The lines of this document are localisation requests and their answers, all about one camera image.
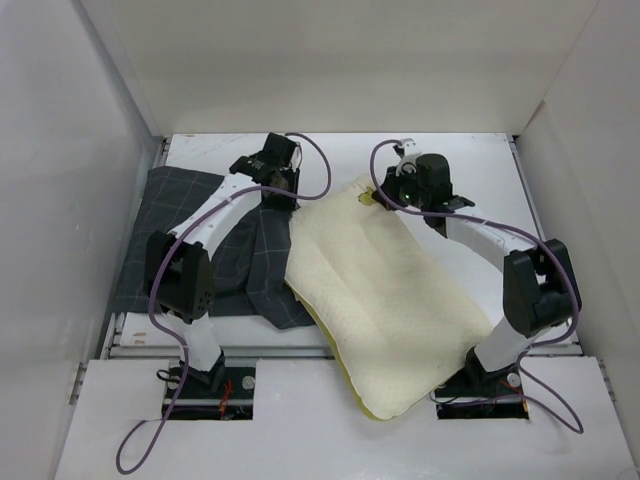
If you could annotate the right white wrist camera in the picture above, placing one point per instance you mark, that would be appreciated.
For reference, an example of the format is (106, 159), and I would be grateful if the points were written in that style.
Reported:
(408, 152)

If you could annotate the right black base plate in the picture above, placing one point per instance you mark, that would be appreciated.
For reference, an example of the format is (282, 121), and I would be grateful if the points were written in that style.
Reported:
(496, 398)

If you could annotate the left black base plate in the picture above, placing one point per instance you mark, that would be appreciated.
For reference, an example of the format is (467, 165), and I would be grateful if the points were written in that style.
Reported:
(231, 400)

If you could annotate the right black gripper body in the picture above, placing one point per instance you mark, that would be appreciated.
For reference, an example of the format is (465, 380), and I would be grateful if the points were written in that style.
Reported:
(404, 189)

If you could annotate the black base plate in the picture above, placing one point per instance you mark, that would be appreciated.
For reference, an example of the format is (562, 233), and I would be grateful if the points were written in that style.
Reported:
(496, 398)
(231, 400)

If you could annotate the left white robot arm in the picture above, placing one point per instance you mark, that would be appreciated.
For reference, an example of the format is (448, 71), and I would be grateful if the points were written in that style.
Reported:
(179, 263)

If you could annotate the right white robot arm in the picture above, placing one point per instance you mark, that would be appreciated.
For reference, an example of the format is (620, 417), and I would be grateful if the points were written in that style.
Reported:
(539, 288)

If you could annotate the cream yellow pillow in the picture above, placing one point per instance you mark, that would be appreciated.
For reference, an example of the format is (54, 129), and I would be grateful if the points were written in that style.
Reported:
(397, 323)

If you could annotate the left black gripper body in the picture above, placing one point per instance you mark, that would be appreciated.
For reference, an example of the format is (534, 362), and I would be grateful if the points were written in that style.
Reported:
(282, 201)

